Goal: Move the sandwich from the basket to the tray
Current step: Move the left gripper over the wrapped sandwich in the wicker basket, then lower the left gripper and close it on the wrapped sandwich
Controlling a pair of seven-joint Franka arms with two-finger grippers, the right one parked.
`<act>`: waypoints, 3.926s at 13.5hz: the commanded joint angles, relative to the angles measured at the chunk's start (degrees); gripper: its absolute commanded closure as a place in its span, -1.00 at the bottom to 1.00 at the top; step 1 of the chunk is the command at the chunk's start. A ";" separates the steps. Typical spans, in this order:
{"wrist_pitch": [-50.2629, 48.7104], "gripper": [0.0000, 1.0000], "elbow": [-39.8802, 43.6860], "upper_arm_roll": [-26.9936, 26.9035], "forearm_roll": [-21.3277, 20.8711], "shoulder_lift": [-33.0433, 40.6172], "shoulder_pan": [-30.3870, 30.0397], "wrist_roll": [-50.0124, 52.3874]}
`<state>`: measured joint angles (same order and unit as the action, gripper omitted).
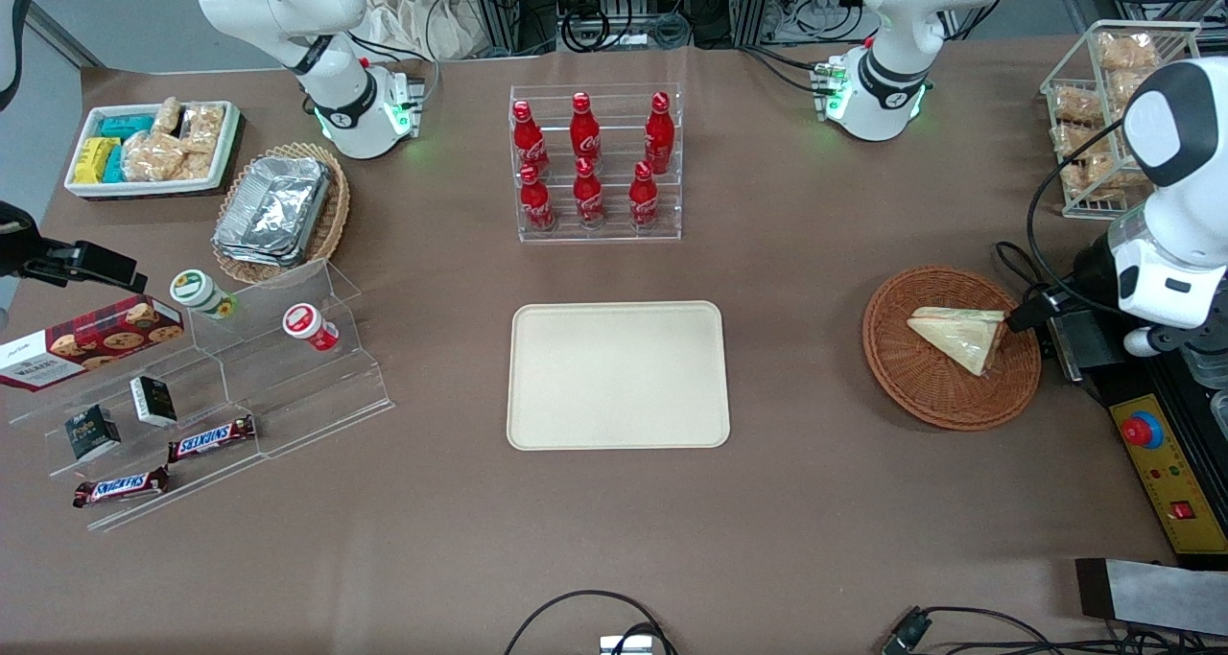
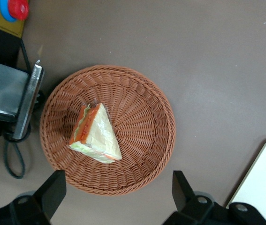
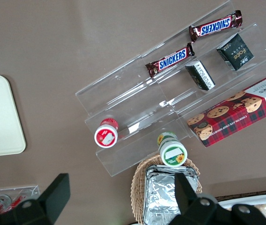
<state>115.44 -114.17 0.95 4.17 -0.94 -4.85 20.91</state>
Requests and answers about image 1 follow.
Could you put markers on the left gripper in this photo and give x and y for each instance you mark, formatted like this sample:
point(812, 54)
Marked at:
point(1091, 264)

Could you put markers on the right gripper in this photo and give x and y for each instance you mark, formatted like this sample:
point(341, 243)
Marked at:
point(19, 252)

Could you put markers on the triangle sandwich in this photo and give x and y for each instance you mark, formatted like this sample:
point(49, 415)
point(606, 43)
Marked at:
point(959, 339)

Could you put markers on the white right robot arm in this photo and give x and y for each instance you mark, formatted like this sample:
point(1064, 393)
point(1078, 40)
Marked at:
point(336, 99)

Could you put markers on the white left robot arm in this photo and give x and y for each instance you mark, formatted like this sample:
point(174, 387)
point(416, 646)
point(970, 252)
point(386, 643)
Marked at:
point(892, 60)

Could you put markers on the round brown wicker basket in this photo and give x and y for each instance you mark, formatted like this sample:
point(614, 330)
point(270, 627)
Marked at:
point(921, 391)

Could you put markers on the oval light wicker basket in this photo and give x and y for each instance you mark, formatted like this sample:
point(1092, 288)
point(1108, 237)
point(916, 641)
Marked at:
point(334, 223)

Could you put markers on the beige plastic tray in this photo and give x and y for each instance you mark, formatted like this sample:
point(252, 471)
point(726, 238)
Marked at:
point(619, 377)

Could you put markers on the dark grey box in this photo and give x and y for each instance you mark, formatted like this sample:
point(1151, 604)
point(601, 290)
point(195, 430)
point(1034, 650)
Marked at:
point(1084, 348)

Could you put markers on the red tartan cookie box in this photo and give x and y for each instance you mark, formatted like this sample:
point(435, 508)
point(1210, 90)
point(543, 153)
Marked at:
point(96, 339)

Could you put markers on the white rectangular snack bin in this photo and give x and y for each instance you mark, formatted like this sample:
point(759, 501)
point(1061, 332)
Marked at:
point(144, 188)

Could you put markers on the green lid white cup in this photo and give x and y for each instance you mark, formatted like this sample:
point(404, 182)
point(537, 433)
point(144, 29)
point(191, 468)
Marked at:
point(197, 291)

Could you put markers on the teal snack packet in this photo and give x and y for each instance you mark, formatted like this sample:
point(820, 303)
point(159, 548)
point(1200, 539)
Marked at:
point(127, 126)
point(114, 164)

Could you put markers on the yellow snack packet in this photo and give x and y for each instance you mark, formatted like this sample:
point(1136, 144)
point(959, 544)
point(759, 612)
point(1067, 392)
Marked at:
point(94, 159)

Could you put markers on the clear bag of crackers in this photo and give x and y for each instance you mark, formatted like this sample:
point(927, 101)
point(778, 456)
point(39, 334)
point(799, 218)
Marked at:
point(153, 156)
point(203, 128)
point(168, 116)

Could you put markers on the black box with white label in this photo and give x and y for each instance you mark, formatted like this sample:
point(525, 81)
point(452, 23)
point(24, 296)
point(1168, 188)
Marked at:
point(153, 401)

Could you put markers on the wrapped bread pack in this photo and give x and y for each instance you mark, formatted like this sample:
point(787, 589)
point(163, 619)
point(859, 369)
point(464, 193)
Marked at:
point(1122, 87)
point(1094, 177)
point(1127, 51)
point(1077, 105)

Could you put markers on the black equipment platform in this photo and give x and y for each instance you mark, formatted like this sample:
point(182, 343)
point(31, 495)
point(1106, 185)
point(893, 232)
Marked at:
point(1166, 386)

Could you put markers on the red emergency stop button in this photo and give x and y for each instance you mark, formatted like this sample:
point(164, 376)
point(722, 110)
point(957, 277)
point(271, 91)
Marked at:
point(1143, 432)

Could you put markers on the small black Face box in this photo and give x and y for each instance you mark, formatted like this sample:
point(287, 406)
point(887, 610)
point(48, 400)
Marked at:
point(93, 432)

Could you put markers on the stacked aluminium foil containers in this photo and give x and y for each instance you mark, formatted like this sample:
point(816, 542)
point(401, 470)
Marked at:
point(273, 209)

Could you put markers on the clear plastic container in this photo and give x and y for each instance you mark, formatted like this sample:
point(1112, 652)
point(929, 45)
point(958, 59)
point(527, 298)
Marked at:
point(1211, 367)
point(1220, 413)

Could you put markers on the Snickers chocolate bar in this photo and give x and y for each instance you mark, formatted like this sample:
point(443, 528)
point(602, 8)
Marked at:
point(120, 487)
point(211, 439)

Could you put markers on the red lid white cup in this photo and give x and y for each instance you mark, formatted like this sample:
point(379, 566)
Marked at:
point(305, 322)

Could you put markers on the clear acrylic step shelf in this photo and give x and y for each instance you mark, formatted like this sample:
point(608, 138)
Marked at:
point(288, 386)

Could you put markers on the yellow emergency stop box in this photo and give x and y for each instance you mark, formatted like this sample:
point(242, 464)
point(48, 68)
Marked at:
point(1175, 482)

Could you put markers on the grey strip with black end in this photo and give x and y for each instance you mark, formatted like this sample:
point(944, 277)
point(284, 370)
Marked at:
point(1161, 593)

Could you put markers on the beige cloth bag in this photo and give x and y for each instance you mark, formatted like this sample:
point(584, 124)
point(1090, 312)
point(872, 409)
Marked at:
point(417, 17)

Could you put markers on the red cola bottle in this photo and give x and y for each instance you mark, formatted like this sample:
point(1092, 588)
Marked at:
point(588, 199)
point(585, 132)
point(537, 204)
point(526, 139)
point(659, 137)
point(643, 202)

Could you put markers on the clear acrylic bottle rack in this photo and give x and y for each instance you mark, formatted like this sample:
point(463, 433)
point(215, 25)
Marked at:
point(616, 108)

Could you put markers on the silver device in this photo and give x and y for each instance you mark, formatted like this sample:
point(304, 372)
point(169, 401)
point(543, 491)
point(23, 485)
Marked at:
point(625, 645)

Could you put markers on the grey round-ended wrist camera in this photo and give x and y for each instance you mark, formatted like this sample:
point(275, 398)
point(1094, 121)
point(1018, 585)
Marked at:
point(1142, 343)

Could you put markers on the aluminium frame post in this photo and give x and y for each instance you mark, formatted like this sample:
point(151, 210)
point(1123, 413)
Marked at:
point(494, 8)
point(753, 3)

